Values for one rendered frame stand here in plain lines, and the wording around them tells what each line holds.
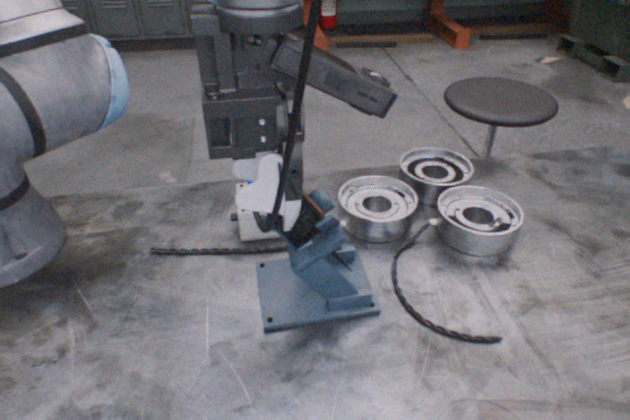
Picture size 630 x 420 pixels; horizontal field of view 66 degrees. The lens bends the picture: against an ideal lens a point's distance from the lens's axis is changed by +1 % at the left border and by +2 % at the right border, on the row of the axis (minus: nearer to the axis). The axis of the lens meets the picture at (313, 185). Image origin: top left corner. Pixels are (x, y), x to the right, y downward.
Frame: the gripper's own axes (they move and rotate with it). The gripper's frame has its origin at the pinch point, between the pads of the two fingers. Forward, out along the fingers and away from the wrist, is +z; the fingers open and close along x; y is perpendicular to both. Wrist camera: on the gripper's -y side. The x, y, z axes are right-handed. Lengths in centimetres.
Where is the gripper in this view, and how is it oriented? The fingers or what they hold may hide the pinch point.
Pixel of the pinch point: (290, 209)
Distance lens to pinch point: 48.8
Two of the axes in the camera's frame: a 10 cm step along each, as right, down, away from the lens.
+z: 0.0, 8.3, 5.6
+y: -9.8, 1.0, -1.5
